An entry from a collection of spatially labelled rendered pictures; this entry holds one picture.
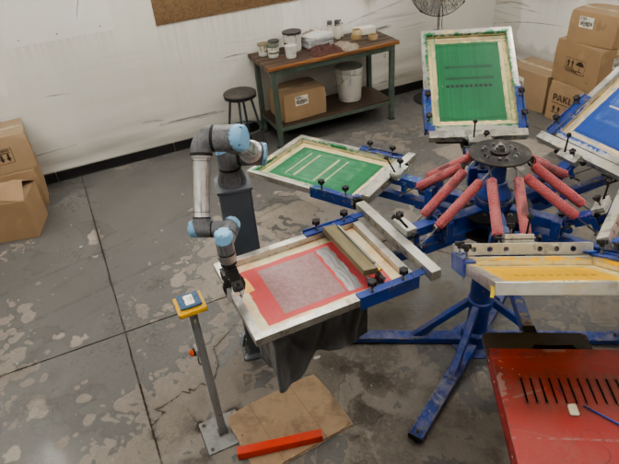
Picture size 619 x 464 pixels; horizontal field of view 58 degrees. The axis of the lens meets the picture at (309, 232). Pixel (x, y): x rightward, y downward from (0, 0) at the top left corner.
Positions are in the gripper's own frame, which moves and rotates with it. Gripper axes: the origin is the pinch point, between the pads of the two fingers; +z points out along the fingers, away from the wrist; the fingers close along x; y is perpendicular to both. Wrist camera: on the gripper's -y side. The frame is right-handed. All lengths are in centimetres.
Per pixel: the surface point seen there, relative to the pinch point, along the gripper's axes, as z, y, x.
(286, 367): 31.2, -20.6, -12.1
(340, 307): -0.7, -29.0, -36.8
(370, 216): -6, 19, -80
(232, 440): 97, 4, 16
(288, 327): -0.8, -28.8, -12.9
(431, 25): 22, 379, -377
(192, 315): 5.2, 5.7, 19.7
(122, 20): -44, 380, -25
